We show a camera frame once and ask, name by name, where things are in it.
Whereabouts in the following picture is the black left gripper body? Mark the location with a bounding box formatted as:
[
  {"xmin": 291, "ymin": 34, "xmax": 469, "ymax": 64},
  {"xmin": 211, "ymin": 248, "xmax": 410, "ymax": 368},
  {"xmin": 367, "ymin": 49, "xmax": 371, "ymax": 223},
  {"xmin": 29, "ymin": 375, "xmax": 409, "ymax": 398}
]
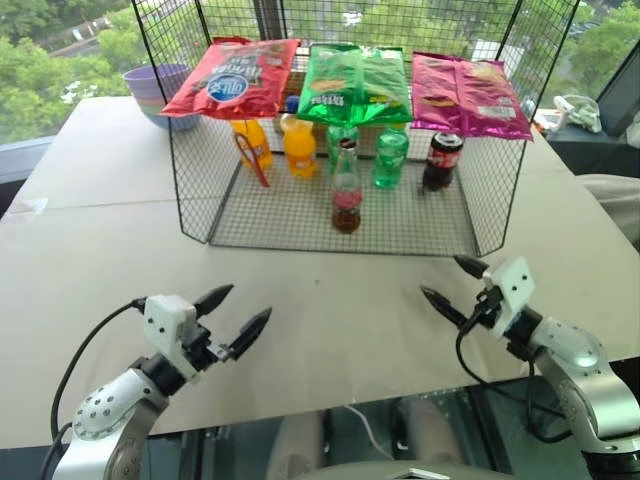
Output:
[{"xmin": 180, "ymin": 315, "xmax": 237, "ymax": 384}]

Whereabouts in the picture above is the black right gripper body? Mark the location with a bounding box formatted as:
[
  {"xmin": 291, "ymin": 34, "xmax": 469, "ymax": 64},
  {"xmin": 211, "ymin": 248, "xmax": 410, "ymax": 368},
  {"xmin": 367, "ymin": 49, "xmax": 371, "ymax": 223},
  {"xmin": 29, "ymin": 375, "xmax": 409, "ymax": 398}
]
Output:
[{"xmin": 471, "ymin": 277, "xmax": 505, "ymax": 329}]

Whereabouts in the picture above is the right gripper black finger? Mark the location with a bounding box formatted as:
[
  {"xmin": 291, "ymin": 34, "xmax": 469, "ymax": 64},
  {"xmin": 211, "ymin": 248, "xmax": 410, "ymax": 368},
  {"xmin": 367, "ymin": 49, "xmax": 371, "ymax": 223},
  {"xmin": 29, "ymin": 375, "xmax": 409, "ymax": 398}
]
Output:
[
  {"xmin": 418, "ymin": 284, "xmax": 476, "ymax": 332},
  {"xmin": 452, "ymin": 254, "xmax": 491, "ymax": 282}
]

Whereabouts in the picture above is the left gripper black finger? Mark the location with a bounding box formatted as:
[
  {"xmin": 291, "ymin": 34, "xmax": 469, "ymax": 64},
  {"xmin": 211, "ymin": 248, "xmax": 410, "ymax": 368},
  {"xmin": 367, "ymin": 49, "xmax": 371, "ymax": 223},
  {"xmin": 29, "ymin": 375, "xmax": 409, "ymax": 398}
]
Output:
[
  {"xmin": 193, "ymin": 283, "xmax": 235, "ymax": 319},
  {"xmin": 225, "ymin": 306, "xmax": 274, "ymax": 362}
]

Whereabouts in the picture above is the dark cola plastic bottle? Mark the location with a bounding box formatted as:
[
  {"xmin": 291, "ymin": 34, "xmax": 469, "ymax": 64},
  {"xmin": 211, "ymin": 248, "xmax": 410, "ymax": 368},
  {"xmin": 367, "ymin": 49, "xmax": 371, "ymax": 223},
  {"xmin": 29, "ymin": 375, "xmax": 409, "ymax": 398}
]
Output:
[{"xmin": 420, "ymin": 131, "xmax": 465, "ymax": 194}]

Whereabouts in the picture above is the green soda plastic bottle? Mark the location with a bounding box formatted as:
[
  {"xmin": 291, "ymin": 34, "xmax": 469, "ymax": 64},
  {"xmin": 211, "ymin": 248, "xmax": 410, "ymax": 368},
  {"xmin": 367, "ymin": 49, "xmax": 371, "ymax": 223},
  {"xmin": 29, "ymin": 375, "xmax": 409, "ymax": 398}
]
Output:
[
  {"xmin": 373, "ymin": 127, "xmax": 411, "ymax": 190},
  {"xmin": 326, "ymin": 123, "xmax": 362, "ymax": 175}
]

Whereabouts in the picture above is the glass soda bottle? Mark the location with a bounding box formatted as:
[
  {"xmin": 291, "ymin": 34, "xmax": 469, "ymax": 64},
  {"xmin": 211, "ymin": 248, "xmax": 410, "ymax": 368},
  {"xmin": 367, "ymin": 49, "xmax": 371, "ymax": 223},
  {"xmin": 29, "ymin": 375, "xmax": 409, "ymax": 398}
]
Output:
[{"xmin": 330, "ymin": 138, "xmax": 363, "ymax": 234}]

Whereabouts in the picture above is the orange soda plastic bottle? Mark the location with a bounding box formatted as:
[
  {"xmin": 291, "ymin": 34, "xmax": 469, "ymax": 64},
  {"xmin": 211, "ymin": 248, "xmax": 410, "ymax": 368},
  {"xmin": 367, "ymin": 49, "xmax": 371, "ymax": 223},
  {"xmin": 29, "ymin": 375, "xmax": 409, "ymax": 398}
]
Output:
[
  {"xmin": 278, "ymin": 112, "xmax": 320, "ymax": 179},
  {"xmin": 228, "ymin": 118, "xmax": 274, "ymax": 171}
]

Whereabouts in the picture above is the gray rounded shape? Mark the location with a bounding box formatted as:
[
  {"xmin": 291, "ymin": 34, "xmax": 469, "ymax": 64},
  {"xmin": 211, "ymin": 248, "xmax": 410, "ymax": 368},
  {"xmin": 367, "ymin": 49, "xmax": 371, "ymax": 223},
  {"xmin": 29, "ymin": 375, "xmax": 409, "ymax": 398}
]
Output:
[
  {"xmin": 267, "ymin": 412, "xmax": 329, "ymax": 480},
  {"xmin": 397, "ymin": 397, "xmax": 469, "ymax": 471}
]

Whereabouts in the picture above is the gray fabric object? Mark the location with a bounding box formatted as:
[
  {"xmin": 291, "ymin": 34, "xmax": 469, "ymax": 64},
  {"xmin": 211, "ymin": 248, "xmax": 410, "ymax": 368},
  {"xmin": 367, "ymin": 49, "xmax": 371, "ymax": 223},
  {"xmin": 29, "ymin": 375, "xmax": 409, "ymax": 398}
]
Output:
[{"xmin": 579, "ymin": 173, "xmax": 640, "ymax": 246}]

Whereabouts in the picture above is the dark side table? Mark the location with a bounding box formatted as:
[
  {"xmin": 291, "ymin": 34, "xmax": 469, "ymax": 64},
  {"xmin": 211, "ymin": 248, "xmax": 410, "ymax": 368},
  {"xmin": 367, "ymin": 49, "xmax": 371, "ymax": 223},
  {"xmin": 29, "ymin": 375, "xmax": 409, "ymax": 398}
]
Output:
[{"xmin": 543, "ymin": 122, "xmax": 640, "ymax": 177}]

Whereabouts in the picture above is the magenta chip bag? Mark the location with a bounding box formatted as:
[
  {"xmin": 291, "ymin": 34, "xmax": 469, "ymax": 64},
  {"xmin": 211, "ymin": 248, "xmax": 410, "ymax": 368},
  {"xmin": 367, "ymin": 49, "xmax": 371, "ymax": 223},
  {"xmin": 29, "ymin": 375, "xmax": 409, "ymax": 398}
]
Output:
[
  {"xmin": 454, "ymin": 58, "xmax": 534, "ymax": 141},
  {"xmin": 410, "ymin": 51, "xmax": 471, "ymax": 132}
]

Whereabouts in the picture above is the light blue plastic bowl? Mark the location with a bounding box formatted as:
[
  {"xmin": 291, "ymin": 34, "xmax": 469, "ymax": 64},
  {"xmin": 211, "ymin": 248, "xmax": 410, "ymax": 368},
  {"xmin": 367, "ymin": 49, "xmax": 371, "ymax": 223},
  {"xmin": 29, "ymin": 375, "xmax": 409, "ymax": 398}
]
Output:
[{"xmin": 139, "ymin": 102, "xmax": 202, "ymax": 133}]

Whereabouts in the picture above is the green chip bag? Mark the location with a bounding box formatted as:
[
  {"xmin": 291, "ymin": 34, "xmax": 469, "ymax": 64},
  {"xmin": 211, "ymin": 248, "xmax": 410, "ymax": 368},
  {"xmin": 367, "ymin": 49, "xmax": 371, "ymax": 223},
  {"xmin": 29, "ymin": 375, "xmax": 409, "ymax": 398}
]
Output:
[
  {"xmin": 296, "ymin": 43, "xmax": 364, "ymax": 126},
  {"xmin": 349, "ymin": 47, "xmax": 414, "ymax": 126}
]

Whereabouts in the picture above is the red chip bag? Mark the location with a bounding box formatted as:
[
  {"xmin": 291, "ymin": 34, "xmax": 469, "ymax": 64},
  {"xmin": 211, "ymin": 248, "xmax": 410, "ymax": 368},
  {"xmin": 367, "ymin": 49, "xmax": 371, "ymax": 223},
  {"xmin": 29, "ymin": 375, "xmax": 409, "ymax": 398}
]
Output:
[{"xmin": 157, "ymin": 37, "xmax": 302, "ymax": 121}]

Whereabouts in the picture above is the purple plastic bowl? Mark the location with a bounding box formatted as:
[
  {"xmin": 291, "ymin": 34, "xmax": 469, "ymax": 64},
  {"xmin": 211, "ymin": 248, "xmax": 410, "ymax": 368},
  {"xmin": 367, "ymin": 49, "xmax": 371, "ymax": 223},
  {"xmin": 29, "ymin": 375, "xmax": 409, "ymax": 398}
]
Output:
[{"xmin": 121, "ymin": 63, "xmax": 191, "ymax": 104}]

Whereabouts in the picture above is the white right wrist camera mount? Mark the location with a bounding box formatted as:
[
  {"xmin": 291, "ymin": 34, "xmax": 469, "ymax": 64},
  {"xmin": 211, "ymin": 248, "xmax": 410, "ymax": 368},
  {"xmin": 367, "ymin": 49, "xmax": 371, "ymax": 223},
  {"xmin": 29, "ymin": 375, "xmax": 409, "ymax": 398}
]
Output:
[{"xmin": 482, "ymin": 256, "xmax": 536, "ymax": 342}]

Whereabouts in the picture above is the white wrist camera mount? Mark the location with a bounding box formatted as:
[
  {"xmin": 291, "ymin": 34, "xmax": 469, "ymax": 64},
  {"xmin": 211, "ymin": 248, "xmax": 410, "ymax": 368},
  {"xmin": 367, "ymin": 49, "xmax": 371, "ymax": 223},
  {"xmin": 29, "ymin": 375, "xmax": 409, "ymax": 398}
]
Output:
[
  {"xmin": 143, "ymin": 294, "xmax": 199, "ymax": 382},
  {"xmin": 482, "ymin": 256, "xmax": 536, "ymax": 342}
]

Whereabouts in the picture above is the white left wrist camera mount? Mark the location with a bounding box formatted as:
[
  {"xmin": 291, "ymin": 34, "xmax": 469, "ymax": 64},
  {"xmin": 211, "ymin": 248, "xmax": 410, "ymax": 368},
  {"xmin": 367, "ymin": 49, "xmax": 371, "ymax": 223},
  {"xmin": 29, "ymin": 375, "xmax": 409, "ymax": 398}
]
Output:
[{"xmin": 143, "ymin": 294, "xmax": 199, "ymax": 382}]

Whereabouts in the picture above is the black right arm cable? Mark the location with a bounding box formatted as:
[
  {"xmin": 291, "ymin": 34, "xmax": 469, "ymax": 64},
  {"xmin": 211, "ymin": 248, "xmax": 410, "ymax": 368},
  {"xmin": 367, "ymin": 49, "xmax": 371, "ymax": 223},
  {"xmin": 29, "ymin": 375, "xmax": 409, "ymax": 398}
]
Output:
[{"xmin": 454, "ymin": 299, "xmax": 576, "ymax": 446}]

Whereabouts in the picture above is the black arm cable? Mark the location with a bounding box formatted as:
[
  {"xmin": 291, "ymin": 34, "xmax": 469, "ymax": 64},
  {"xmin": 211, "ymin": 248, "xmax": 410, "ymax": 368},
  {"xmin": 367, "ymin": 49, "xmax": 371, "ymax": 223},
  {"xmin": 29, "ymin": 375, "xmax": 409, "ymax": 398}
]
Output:
[
  {"xmin": 454, "ymin": 299, "xmax": 576, "ymax": 446},
  {"xmin": 37, "ymin": 297, "xmax": 149, "ymax": 480}
]

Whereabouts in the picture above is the black wire mesh rack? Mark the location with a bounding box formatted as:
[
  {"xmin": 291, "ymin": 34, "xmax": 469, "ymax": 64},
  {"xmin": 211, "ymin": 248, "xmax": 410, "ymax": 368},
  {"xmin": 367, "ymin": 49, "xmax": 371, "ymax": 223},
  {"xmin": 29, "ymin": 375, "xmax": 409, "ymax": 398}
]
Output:
[{"xmin": 130, "ymin": 0, "xmax": 581, "ymax": 257}]

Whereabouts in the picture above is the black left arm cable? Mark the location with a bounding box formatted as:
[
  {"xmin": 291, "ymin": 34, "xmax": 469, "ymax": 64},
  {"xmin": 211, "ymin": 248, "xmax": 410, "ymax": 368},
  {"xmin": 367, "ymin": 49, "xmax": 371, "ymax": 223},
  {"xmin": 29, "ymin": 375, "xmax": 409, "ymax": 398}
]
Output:
[{"xmin": 37, "ymin": 297, "xmax": 149, "ymax": 480}]

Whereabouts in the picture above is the white cable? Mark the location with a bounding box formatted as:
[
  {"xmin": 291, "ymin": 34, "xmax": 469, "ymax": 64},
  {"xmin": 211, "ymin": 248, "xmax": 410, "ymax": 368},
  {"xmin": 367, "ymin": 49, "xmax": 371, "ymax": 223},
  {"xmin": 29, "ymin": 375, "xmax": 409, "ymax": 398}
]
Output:
[{"xmin": 343, "ymin": 403, "xmax": 394, "ymax": 459}]

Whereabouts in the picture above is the dark window frame post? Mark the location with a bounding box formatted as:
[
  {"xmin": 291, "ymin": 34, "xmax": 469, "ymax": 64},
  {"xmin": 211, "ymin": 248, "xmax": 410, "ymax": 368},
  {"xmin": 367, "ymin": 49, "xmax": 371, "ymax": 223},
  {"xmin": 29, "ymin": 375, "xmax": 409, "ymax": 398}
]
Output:
[
  {"xmin": 597, "ymin": 47, "xmax": 640, "ymax": 146},
  {"xmin": 253, "ymin": 0, "xmax": 284, "ymax": 44}
]

